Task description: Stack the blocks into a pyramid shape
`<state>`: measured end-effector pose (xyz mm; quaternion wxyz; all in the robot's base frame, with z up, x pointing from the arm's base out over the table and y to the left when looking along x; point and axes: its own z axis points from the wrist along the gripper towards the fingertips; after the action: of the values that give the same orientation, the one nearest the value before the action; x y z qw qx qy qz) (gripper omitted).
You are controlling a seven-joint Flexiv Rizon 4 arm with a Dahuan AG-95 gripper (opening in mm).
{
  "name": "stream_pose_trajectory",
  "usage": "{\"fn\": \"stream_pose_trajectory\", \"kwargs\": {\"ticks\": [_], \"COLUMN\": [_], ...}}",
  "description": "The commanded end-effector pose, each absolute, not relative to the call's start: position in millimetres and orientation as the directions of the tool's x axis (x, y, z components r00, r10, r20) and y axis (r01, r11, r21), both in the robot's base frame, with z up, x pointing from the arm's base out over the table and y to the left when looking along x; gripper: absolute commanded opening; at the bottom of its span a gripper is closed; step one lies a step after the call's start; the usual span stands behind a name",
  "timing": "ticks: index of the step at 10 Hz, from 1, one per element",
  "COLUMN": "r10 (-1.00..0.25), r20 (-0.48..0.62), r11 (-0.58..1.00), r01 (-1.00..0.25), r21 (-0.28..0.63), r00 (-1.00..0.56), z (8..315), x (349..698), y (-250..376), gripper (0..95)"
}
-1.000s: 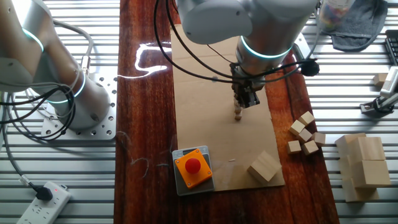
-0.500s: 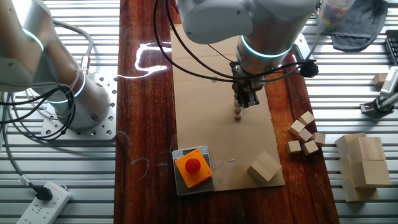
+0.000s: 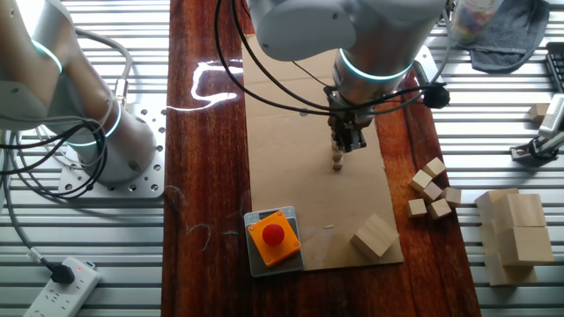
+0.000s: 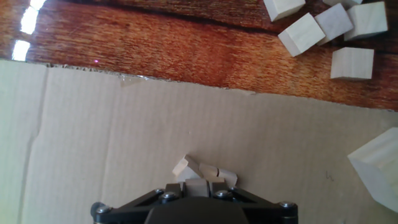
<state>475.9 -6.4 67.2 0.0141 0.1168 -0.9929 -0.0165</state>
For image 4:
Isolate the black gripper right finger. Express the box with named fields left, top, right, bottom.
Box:
left=206, top=181, right=299, bottom=224

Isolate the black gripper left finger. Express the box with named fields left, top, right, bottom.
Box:
left=90, top=182, right=186, bottom=224

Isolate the red-brown wooden board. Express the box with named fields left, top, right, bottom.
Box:
left=0, top=0, right=398, bottom=112

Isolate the large wooden block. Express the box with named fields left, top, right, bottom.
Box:
left=347, top=126, right=398, bottom=214

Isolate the brown cardboard sheet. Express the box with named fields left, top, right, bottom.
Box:
left=0, top=58, right=398, bottom=224

